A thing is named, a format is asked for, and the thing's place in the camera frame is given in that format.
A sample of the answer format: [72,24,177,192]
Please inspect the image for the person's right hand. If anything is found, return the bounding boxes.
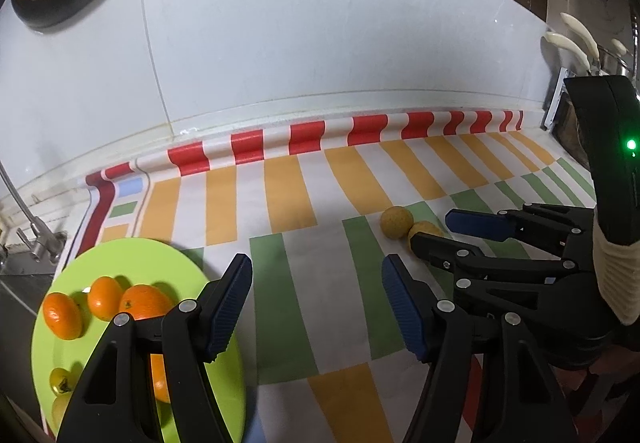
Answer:
[592,222,640,326]

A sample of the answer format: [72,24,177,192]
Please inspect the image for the small orange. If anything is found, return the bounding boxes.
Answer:
[87,276,125,322]
[42,292,83,341]

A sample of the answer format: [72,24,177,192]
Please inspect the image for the striped colourful tablecloth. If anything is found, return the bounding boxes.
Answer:
[52,109,640,443]

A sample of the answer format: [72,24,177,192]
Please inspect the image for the white knife rack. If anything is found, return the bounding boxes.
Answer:
[542,67,571,132]

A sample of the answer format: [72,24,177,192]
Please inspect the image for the thin curved steel faucet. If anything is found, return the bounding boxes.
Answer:
[0,163,68,264]

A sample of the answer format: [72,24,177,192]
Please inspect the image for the lime green plate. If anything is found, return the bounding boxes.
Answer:
[31,238,248,443]

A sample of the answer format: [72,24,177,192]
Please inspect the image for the small tan round fruit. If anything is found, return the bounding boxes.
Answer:
[407,221,446,250]
[380,206,415,240]

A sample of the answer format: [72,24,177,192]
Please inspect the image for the dark sink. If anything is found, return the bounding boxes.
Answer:
[0,258,57,429]

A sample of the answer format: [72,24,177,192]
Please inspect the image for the large green tomato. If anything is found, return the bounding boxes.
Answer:
[51,393,71,429]

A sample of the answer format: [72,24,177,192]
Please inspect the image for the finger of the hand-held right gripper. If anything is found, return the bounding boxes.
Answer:
[409,232,597,320]
[445,203,597,270]

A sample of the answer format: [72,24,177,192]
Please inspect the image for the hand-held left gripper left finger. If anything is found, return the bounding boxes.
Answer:
[56,253,253,443]

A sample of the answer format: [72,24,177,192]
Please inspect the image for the large orange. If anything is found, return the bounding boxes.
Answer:
[118,284,173,321]

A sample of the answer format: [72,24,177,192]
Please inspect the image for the small green tomato with calyx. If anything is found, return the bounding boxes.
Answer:
[49,367,76,395]

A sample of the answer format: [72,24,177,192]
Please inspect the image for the medium orange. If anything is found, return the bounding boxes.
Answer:
[150,353,172,404]

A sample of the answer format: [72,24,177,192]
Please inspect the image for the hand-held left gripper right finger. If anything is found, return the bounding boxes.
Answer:
[381,254,581,443]

